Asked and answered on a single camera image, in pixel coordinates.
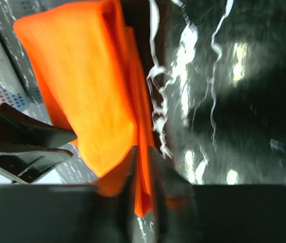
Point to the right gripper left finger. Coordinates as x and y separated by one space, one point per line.
102 211

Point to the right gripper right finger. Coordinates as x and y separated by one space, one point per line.
213 213

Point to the orange t shirt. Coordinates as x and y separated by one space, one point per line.
87 66

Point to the white plastic basket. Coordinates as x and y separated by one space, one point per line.
18 86

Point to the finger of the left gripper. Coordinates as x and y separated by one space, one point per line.
18 128
27 167

